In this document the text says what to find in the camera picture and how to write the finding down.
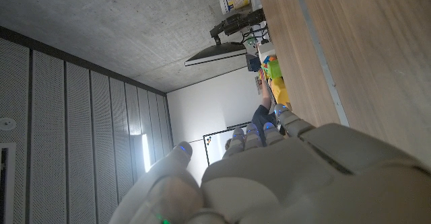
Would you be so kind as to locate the white strip light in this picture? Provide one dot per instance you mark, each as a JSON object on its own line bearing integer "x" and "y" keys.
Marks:
{"x": 146, "y": 153}

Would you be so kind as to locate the large white cube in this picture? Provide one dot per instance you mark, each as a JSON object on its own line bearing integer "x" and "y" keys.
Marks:
{"x": 266, "y": 50}

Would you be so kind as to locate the black computer monitor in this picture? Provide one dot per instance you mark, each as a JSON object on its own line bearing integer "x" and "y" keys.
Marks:
{"x": 217, "y": 53}

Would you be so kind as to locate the black framed whiteboard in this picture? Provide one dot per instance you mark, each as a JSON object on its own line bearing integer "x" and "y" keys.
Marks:
{"x": 215, "y": 146}

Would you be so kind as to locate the yellow cylinder container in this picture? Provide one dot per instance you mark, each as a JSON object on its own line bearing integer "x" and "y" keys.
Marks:
{"x": 280, "y": 91}

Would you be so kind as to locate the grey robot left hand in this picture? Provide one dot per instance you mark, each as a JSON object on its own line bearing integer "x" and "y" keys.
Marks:
{"x": 303, "y": 177}

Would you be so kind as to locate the seated person in dark shirt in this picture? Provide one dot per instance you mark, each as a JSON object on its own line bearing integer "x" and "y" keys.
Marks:
{"x": 262, "y": 118}

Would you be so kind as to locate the white round ceiling sensor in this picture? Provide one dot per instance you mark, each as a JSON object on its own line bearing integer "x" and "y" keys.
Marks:
{"x": 6, "y": 123}

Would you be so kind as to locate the green cube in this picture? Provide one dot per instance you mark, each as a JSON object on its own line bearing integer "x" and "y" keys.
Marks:
{"x": 274, "y": 69}

